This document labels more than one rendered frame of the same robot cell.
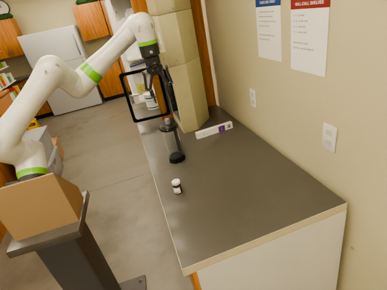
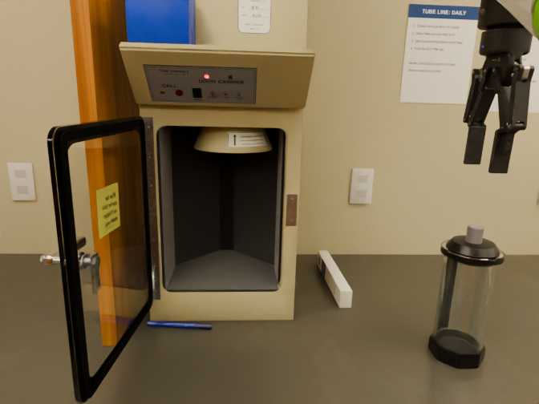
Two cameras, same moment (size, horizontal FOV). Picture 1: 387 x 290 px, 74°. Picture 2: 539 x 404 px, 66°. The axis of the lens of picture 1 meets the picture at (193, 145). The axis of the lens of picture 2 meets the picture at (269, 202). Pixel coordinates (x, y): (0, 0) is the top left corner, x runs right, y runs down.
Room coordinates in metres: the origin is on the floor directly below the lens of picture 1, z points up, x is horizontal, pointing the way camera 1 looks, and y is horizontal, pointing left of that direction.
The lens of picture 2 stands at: (1.62, 0.89, 1.44)
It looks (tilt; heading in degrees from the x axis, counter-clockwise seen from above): 15 degrees down; 278
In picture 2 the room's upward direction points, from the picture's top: 2 degrees clockwise
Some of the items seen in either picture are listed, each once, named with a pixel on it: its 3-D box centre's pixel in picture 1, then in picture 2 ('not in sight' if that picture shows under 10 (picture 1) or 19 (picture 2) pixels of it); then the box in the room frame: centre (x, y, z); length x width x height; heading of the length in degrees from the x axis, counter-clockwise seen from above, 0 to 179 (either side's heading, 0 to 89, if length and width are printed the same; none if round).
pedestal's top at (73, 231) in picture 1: (53, 220); not in sight; (1.04, 0.77, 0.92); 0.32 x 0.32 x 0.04; 8
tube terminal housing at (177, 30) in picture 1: (183, 72); (224, 142); (1.85, -0.04, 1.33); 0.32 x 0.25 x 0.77; 12
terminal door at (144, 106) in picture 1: (145, 95); (114, 241); (1.96, 0.28, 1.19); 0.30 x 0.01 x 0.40; 94
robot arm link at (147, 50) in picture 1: (150, 50); (512, 11); (1.33, 0.11, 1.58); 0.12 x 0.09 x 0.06; 12
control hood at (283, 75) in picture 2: (154, 58); (220, 78); (1.81, 0.14, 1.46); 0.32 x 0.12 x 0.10; 12
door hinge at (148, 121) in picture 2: (166, 90); (150, 214); (1.97, 0.12, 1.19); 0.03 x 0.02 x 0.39; 12
